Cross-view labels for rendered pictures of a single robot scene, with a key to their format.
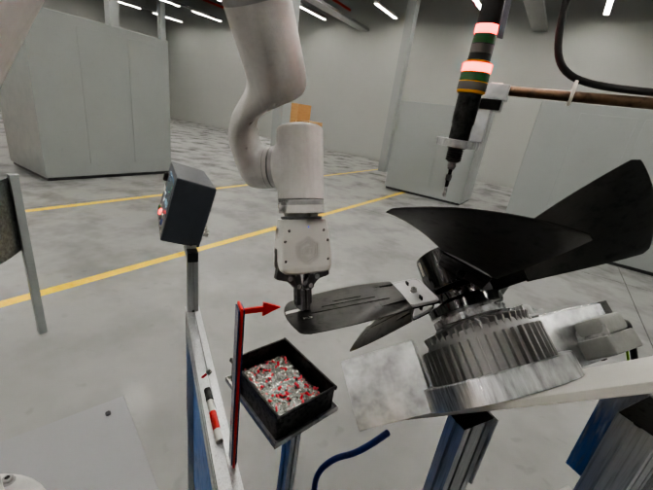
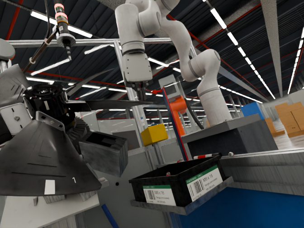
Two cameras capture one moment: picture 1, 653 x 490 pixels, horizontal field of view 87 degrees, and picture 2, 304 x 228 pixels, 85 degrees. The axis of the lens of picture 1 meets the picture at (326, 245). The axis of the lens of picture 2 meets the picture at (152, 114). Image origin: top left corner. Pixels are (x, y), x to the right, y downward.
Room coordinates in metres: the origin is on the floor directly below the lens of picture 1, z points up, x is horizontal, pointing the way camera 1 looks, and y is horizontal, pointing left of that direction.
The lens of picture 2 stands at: (1.15, 0.10, 0.94)
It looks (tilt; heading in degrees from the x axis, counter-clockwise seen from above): 12 degrees up; 185
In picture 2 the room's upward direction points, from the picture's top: 17 degrees counter-clockwise
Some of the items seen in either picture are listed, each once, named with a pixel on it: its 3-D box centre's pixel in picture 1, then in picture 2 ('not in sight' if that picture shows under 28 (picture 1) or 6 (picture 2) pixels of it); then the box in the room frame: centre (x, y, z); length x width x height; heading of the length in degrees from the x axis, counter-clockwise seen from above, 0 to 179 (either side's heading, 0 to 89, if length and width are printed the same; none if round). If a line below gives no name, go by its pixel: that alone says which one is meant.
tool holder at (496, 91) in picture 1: (470, 117); (63, 33); (0.60, -0.20, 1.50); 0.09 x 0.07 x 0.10; 64
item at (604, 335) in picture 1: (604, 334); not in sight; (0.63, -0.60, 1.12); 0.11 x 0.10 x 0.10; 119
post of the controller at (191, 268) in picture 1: (192, 280); not in sight; (0.90, 0.38, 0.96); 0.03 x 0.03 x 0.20; 29
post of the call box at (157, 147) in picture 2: not in sight; (159, 153); (0.17, -0.02, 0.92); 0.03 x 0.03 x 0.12; 29
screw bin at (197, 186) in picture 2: (281, 383); (174, 180); (0.66, 0.06, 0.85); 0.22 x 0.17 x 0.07; 44
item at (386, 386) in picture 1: (388, 383); (105, 153); (0.55, -0.16, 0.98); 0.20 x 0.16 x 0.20; 29
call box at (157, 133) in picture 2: not in sight; (154, 136); (0.17, -0.02, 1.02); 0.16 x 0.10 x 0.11; 29
